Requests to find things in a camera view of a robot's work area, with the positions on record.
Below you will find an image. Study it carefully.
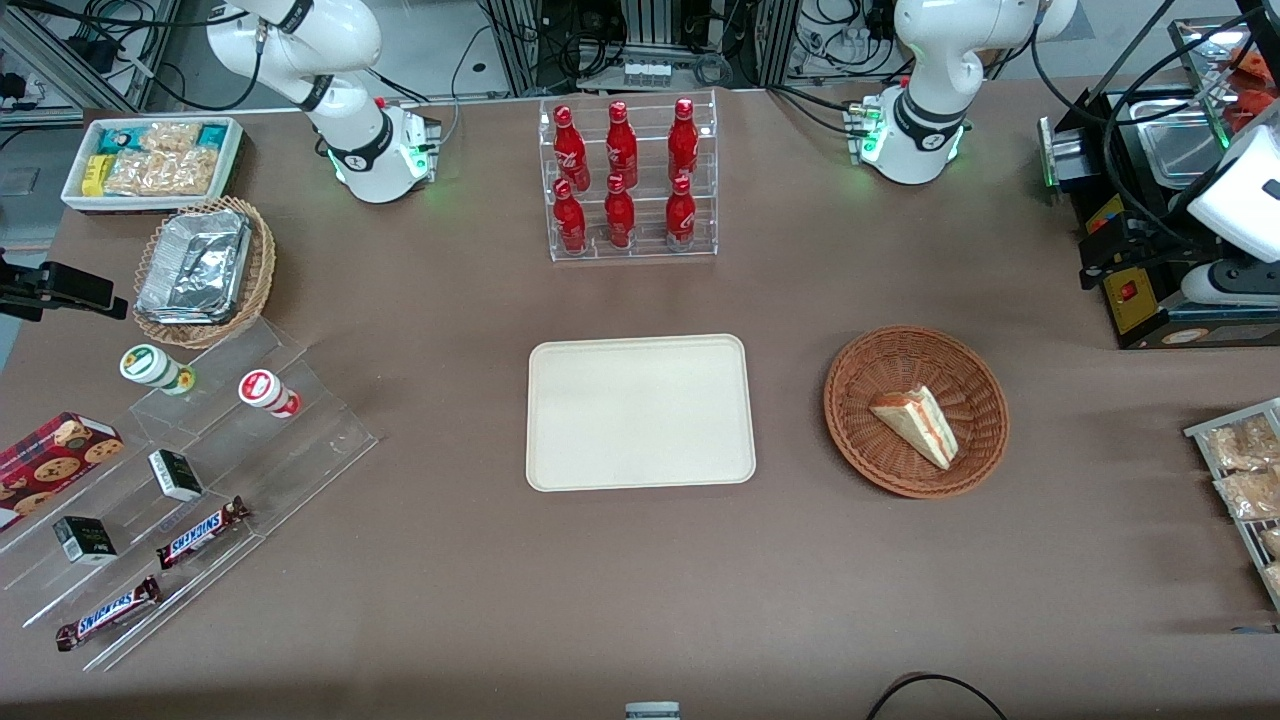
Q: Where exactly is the white snack bin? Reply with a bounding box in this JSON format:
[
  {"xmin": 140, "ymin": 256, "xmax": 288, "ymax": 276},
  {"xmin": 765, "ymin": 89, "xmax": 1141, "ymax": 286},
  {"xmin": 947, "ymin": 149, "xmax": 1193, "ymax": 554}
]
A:
[{"xmin": 61, "ymin": 116, "xmax": 245, "ymax": 215}]

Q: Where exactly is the large rice cracker bag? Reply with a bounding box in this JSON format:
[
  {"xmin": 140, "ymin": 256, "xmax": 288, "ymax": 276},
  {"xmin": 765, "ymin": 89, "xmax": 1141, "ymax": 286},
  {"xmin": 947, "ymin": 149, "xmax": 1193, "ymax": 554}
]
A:
[{"xmin": 104, "ymin": 148, "xmax": 219, "ymax": 197}]

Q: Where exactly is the green lid white cup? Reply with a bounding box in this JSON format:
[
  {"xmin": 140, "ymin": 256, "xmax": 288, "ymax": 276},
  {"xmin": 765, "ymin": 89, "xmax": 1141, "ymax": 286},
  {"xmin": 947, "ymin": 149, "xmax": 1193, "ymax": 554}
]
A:
[{"xmin": 119, "ymin": 343, "xmax": 197, "ymax": 396}]

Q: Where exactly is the brown wicker basket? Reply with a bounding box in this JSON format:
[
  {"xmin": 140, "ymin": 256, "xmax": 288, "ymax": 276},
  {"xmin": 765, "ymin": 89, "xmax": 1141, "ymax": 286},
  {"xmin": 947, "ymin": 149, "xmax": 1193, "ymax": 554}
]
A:
[{"xmin": 824, "ymin": 325, "xmax": 1010, "ymax": 500}]

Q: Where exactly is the snickers bar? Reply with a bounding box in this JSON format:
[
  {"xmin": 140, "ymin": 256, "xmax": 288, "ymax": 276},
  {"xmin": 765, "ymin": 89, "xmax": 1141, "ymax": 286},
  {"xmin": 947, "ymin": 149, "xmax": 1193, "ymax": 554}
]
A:
[
  {"xmin": 54, "ymin": 575, "xmax": 163, "ymax": 653},
  {"xmin": 155, "ymin": 496, "xmax": 252, "ymax": 571}
]

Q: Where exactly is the aluminium frame rack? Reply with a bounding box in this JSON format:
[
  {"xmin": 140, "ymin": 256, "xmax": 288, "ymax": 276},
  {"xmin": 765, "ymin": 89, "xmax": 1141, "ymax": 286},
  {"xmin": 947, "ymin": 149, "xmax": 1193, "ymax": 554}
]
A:
[{"xmin": 484, "ymin": 0, "xmax": 803, "ymax": 97}]

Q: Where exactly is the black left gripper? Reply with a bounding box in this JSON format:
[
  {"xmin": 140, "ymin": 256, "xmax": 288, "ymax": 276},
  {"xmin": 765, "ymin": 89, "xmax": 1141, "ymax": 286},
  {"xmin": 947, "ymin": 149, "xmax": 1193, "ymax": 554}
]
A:
[{"xmin": 1078, "ymin": 212, "xmax": 1217, "ymax": 294}]

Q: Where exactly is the clear acrylic bottle rack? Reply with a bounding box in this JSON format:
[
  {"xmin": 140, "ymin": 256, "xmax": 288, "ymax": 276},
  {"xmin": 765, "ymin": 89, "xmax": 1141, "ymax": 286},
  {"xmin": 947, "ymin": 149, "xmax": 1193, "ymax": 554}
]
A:
[{"xmin": 538, "ymin": 89, "xmax": 720, "ymax": 264}]

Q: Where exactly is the small dark green box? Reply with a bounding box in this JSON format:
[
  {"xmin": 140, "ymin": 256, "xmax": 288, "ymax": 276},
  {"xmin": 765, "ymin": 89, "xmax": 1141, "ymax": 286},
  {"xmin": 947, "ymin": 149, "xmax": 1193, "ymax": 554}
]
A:
[
  {"xmin": 52, "ymin": 515, "xmax": 119, "ymax": 566},
  {"xmin": 147, "ymin": 448, "xmax": 205, "ymax": 503}
]

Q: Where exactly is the cream plastic tray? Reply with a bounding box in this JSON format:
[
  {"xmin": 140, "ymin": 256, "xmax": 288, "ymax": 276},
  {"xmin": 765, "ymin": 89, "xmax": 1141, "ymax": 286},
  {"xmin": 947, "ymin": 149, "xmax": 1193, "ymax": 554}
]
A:
[{"xmin": 526, "ymin": 334, "xmax": 758, "ymax": 494}]

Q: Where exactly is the clear acrylic stepped stand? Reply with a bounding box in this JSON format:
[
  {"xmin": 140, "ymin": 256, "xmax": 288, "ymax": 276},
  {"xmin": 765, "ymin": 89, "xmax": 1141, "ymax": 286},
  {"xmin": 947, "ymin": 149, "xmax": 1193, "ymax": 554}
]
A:
[{"xmin": 0, "ymin": 317, "xmax": 380, "ymax": 674}]

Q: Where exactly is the small rice cracker bag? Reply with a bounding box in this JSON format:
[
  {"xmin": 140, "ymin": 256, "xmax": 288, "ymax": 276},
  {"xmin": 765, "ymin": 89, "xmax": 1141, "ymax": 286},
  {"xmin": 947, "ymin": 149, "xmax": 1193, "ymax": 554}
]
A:
[{"xmin": 139, "ymin": 121, "xmax": 203, "ymax": 152}]

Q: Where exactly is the triangular sandwich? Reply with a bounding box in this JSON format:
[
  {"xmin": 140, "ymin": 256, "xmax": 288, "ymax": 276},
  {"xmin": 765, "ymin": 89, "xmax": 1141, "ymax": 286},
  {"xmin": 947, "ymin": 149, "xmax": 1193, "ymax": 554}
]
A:
[{"xmin": 869, "ymin": 386, "xmax": 960, "ymax": 472}]

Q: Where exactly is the light wicker basket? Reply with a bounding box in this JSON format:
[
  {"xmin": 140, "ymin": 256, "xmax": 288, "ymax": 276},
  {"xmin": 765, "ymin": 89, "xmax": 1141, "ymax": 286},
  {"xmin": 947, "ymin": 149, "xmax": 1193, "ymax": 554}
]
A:
[{"xmin": 132, "ymin": 196, "xmax": 277, "ymax": 350}]

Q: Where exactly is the black food warmer cabinet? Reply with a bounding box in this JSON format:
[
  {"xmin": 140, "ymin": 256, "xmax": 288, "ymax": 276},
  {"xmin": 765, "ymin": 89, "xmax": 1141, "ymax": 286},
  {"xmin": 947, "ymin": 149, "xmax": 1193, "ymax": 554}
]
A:
[{"xmin": 1039, "ymin": 14, "xmax": 1280, "ymax": 350}]

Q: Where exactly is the steel warmer pan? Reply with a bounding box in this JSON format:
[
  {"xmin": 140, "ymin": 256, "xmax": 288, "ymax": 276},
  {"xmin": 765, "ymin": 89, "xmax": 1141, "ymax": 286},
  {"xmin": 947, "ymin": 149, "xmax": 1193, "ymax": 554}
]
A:
[{"xmin": 1128, "ymin": 94, "xmax": 1243, "ymax": 192}]

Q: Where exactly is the red cola bottle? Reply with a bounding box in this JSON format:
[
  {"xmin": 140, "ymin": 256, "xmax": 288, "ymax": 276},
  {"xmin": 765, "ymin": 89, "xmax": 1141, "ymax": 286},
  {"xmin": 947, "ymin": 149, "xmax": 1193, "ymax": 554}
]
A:
[
  {"xmin": 552, "ymin": 105, "xmax": 592, "ymax": 194},
  {"xmin": 664, "ymin": 175, "xmax": 698, "ymax": 250},
  {"xmin": 603, "ymin": 174, "xmax": 637, "ymax": 250},
  {"xmin": 605, "ymin": 100, "xmax": 640, "ymax": 190},
  {"xmin": 667, "ymin": 97, "xmax": 701, "ymax": 184},
  {"xmin": 552, "ymin": 178, "xmax": 589, "ymax": 254}
]

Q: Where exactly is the black looped cable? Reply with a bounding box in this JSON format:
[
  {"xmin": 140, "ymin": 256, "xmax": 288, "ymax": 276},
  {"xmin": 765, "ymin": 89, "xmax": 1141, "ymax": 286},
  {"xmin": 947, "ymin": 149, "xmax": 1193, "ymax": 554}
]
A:
[{"xmin": 864, "ymin": 673, "xmax": 1010, "ymax": 720}]

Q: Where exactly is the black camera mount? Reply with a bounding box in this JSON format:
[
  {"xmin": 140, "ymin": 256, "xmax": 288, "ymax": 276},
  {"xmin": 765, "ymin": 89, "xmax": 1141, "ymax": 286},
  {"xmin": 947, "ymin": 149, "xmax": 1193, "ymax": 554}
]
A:
[{"xmin": 0, "ymin": 249, "xmax": 130, "ymax": 324}]

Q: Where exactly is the tray of packaged snacks right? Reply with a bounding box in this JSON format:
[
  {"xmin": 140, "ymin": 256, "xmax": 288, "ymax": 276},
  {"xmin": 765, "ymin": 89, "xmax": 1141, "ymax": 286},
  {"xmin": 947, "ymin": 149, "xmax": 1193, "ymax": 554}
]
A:
[{"xmin": 1183, "ymin": 397, "xmax": 1280, "ymax": 612}]

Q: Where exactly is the red lid white cup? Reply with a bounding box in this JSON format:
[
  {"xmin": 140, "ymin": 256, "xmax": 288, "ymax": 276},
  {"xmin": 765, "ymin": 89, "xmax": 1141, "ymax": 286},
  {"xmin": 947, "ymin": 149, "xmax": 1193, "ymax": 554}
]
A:
[{"xmin": 237, "ymin": 368, "xmax": 302, "ymax": 419}]

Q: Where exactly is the aluminium foil container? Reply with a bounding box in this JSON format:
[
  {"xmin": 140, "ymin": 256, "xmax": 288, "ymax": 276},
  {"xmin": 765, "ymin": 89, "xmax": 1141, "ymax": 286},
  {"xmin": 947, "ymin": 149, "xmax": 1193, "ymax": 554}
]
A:
[{"xmin": 136, "ymin": 209, "xmax": 252, "ymax": 327}]

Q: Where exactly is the red cookie box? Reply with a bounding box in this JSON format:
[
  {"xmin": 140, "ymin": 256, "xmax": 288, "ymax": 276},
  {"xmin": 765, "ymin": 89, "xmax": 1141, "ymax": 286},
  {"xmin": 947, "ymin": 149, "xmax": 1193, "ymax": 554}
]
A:
[{"xmin": 0, "ymin": 411, "xmax": 126, "ymax": 532}]

